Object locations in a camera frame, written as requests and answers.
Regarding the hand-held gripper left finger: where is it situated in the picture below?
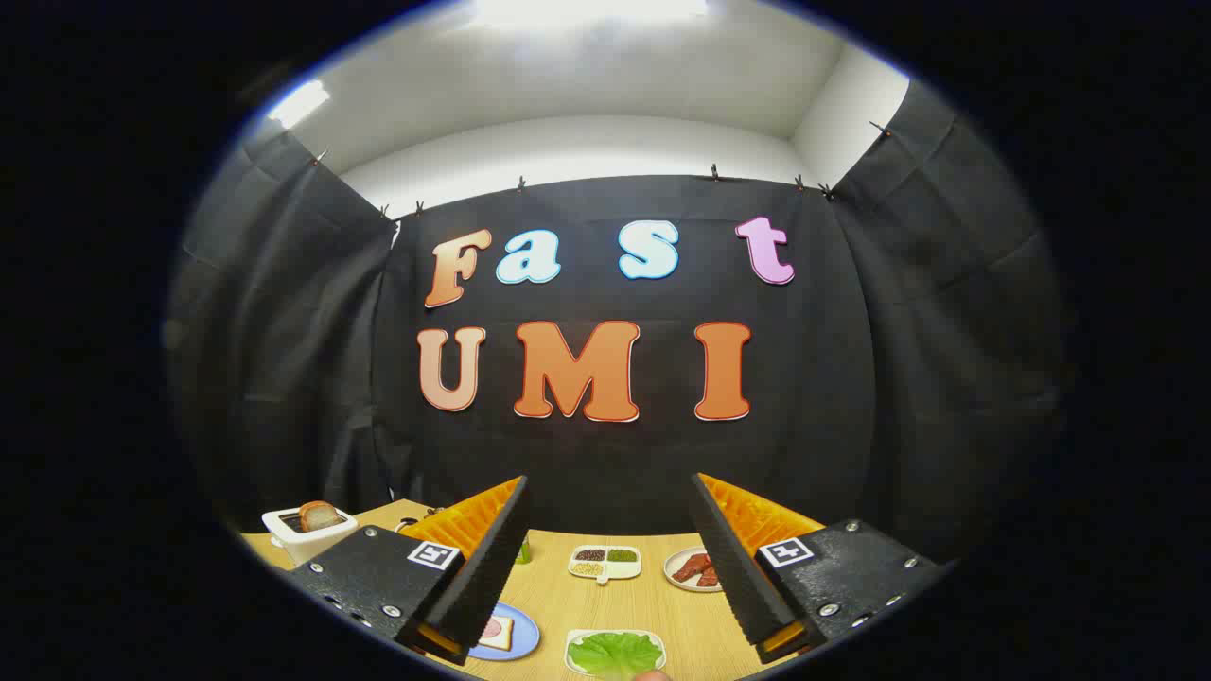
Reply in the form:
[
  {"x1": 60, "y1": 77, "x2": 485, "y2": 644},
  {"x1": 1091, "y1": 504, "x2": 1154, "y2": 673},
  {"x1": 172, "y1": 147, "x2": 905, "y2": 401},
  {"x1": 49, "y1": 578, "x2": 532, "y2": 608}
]
[{"x1": 287, "y1": 476, "x2": 531, "y2": 666}]

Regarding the green lettuce leaf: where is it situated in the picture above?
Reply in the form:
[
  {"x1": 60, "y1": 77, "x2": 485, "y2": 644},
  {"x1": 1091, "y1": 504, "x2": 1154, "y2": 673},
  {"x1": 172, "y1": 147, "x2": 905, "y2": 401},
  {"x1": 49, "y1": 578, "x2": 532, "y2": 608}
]
[{"x1": 569, "y1": 632, "x2": 663, "y2": 678}]

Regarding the white toaster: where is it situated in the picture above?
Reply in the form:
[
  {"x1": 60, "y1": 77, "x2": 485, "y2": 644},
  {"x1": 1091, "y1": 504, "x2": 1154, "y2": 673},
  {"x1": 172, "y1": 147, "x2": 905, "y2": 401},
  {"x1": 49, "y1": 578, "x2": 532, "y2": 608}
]
[{"x1": 262, "y1": 506, "x2": 359, "y2": 567}]

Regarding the white round plate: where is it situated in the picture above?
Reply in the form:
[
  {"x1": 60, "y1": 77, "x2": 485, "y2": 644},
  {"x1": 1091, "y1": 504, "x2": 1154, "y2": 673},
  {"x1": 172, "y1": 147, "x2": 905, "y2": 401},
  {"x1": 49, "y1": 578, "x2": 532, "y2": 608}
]
[{"x1": 663, "y1": 547, "x2": 725, "y2": 593}]

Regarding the black backdrop cloth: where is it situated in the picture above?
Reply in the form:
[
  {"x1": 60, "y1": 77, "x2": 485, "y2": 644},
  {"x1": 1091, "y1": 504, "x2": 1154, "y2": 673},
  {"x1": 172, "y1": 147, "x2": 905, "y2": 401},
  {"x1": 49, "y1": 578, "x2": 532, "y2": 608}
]
[{"x1": 166, "y1": 80, "x2": 1075, "y2": 559}]

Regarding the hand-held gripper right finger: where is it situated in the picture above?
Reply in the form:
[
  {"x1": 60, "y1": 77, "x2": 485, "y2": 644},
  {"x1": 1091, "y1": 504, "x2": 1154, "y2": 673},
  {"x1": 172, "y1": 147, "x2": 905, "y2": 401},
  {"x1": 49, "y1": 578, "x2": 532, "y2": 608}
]
[{"x1": 688, "y1": 473, "x2": 950, "y2": 665}]

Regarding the white square plate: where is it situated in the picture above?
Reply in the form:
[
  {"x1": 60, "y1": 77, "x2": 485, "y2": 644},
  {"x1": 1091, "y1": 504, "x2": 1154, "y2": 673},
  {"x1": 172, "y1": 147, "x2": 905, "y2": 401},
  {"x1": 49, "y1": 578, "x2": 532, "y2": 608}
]
[{"x1": 564, "y1": 628, "x2": 667, "y2": 678}]

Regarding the white divided dish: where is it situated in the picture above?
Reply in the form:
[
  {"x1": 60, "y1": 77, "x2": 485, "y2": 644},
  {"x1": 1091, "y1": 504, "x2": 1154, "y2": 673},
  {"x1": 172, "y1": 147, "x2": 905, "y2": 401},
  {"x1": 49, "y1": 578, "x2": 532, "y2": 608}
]
[{"x1": 568, "y1": 545, "x2": 642, "y2": 585}]

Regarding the ceiling light panel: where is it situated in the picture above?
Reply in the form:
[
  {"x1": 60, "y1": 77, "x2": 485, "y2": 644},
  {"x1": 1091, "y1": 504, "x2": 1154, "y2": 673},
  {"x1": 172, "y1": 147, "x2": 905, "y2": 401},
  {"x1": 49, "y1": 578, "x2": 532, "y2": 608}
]
[
  {"x1": 471, "y1": 0, "x2": 711, "y2": 29},
  {"x1": 268, "y1": 80, "x2": 332, "y2": 129}
]

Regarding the blue round plate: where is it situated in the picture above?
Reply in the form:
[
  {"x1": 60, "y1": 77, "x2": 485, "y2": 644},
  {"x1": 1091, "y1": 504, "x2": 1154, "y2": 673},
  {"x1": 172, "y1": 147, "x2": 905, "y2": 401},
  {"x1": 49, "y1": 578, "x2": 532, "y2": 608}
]
[{"x1": 468, "y1": 602, "x2": 541, "y2": 661}]

